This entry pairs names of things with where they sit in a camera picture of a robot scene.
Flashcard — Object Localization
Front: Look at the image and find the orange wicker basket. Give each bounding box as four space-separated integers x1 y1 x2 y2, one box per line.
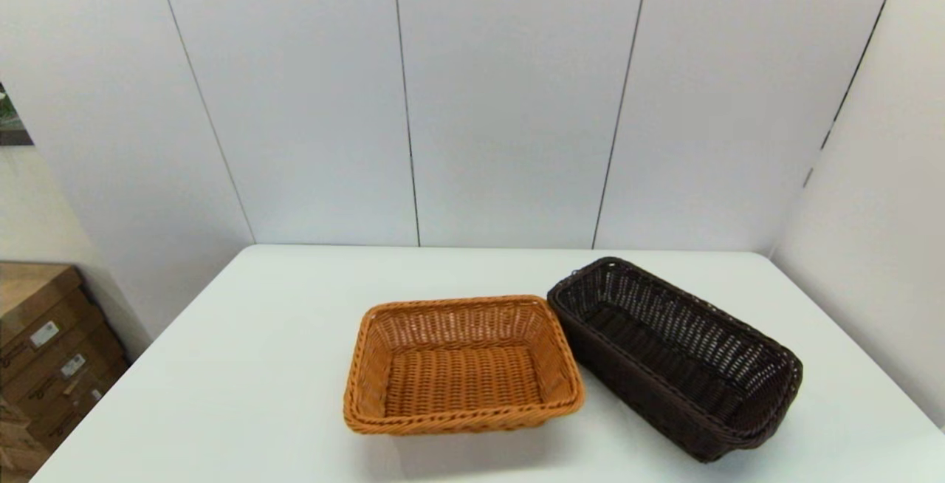
343 295 585 436

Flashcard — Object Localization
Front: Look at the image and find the dark brown wicker basket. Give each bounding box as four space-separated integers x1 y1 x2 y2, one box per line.
547 256 803 463

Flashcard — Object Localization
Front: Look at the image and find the cardboard box with white label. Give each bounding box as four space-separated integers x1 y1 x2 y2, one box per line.
30 357 132 451
0 261 104 384
0 324 123 417

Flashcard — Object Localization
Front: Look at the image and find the plain cardboard box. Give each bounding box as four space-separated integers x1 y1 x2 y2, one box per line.
0 398 52 483

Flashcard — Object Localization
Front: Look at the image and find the dark framed wall picture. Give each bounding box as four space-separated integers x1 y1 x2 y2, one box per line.
0 83 35 146

